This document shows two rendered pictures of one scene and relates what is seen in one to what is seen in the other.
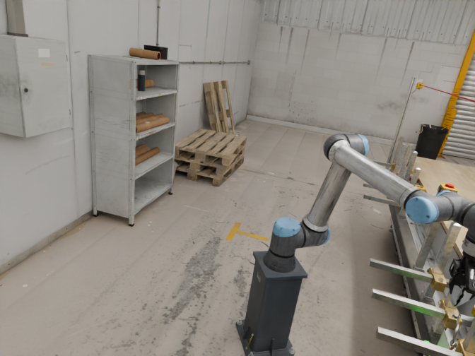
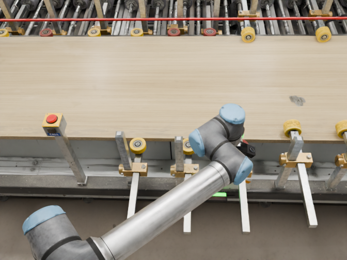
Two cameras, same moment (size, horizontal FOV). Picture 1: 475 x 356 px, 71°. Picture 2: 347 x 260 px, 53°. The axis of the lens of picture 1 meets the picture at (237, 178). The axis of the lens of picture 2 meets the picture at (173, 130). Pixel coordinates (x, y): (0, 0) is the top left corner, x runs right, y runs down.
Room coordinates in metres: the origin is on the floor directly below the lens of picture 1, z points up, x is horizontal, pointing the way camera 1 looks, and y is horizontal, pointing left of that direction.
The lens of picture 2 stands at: (1.35, -0.11, 2.30)
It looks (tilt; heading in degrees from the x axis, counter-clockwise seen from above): 53 degrees down; 260
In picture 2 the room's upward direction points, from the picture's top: 4 degrees counter-clockwise
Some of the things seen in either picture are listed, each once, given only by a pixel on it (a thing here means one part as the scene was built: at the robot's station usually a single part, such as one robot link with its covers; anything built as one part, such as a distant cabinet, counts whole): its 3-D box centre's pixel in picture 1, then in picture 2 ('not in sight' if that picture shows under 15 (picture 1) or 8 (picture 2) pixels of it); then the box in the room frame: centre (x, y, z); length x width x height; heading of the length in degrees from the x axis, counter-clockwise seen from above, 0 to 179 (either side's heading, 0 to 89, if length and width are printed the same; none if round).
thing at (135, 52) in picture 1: (144, 54); not in sight; (3.45, 1.06, 1.59); 0.30 x 0.08 x 0.08; 77
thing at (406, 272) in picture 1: (415, 275); (135, 187); (1.40, -0.92, 0.83); 0.43 x 0.03 x 0.04; 74
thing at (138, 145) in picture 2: not in sight; (138, 149); (1.34, -1.11, 0.85); 0.08 x 0.08 x 0.11
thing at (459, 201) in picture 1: (454, 208); (209, 139); (1.10, -0.77, 1.32); 0.12 x 0.12 x 0.09; 25
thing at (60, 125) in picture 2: (447, 193); (54, 125); (1.66, -1.10, 1.18); 0.07 x 0.07 x 0.08; 74
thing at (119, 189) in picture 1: (138, 136); not in sight; (3.34, 1.08, 0.78); 0.90 x 0.45 x 1.55; 167
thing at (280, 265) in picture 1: (280, 256); not in sight; (1.69, -0.31, 0.65); 0.19 x 0.19 x 0.10
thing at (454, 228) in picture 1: (439, 265); (127, 163); (1.41, -1.03, 0.89); 0.03 x 0.03 x 0.48; 74
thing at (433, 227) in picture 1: (430, 235); (71, 158); (1.66, -1.10, 0.93); 0.05 x 0.05 x 0.45; 74
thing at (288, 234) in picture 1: (286, 235); not in sight; (1.70, -0.32, 0.79); 0.17 x 0.15 x 0.18; 115
